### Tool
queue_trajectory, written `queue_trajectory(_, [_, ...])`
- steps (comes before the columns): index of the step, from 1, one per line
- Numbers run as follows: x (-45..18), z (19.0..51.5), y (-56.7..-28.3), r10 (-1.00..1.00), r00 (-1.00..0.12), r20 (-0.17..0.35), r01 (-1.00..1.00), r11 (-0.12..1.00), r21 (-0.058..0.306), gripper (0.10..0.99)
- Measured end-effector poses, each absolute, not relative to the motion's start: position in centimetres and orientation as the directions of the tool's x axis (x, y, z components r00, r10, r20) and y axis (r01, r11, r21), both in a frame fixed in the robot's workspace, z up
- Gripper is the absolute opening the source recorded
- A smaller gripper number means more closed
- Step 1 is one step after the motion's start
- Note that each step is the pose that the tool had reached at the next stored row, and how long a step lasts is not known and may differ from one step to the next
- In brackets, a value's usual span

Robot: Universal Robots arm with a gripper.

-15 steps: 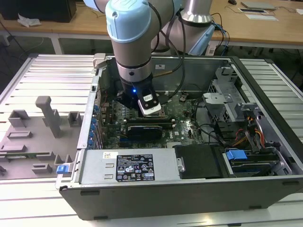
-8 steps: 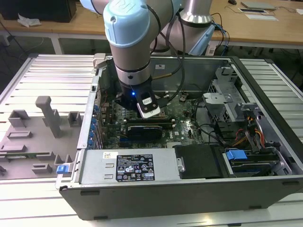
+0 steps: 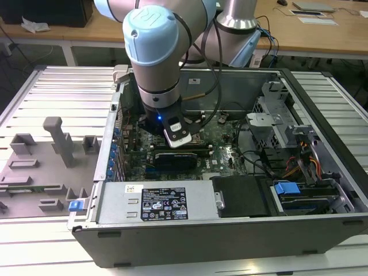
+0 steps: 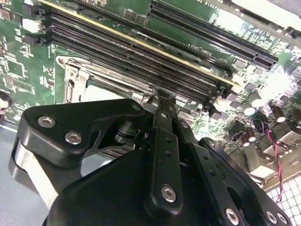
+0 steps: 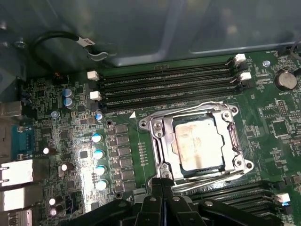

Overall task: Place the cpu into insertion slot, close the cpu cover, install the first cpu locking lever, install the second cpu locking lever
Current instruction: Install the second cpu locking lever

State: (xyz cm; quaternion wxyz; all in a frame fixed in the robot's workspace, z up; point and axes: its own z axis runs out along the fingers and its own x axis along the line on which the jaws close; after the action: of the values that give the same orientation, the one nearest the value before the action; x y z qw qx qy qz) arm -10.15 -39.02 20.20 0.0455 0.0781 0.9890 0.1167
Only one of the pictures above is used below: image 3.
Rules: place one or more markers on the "CPU socket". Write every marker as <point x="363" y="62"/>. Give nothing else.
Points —
<point x="198" y="138"/>

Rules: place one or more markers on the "hard disk in blue carrier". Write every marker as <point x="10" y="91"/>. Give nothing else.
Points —
<point x="287" y="191"/>

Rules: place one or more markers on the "blue expansion slot clip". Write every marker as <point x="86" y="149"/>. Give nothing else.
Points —
<point x="114" y="147"/>
<point x="110" y="164"/>
<point x="109" y="172"/>
<point x="116" y="132"/>
<point x="112" y="155"/>

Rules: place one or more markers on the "black drive bay cover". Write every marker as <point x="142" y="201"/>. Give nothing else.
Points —
<point x="244" y="195"/>

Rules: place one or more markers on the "green motherboard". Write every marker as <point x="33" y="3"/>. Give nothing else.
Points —
<point x="218" y="155"/>

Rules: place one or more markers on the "black computer tower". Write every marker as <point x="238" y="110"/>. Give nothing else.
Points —
<point x="57" y="13"/>

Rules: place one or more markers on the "grey parts rack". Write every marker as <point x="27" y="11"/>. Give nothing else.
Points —
<point x="43" y="166"/>

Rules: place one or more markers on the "silver power supply unit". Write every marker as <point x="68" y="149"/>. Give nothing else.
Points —
<point x="120" y="201"/>

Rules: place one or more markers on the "black graphics card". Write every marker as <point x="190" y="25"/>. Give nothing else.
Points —
<point x="175" y="162"/>

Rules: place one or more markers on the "black computer mouse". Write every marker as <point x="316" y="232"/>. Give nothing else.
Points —
<point x="281" y="2"/>

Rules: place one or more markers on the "wooden desk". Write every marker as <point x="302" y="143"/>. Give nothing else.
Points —
<point x="86" y="34"/>

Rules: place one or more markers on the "grey case latch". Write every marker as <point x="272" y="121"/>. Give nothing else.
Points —
<point x="120" y="73"/>

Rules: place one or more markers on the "blue case latch clip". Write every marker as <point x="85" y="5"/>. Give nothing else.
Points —
<point x="75" y="206"/>

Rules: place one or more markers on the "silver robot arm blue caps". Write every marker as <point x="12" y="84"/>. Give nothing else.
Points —
<point x="155" y="57"/>

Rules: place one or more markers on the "white power adapter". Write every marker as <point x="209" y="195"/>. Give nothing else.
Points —
<point x="256" y="61"/>

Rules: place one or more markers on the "black RAM stick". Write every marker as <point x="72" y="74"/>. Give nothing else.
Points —
<point x="198" y="152"/>

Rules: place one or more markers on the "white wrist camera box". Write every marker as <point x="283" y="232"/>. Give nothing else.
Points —
<point x="178" y="135"/>

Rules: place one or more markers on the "grey flat laptop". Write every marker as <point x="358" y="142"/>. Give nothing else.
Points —
<point x="313" y="6"/>

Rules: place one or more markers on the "green RAM stick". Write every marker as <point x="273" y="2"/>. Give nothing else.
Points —
<point x="28" y="189"/>

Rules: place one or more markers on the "black open PC case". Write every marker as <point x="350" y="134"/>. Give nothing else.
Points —
<point x="201" y="244"/>

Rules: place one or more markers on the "silver metal drive cage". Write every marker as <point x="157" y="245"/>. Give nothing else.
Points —
<point x="267" y="115"/>

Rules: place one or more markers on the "crumpled white paper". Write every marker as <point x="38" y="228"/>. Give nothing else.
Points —
<point x="36" y="25"/>

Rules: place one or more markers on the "grey metal bracket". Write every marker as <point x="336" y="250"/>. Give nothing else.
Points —
<point x="300" y="133"/>

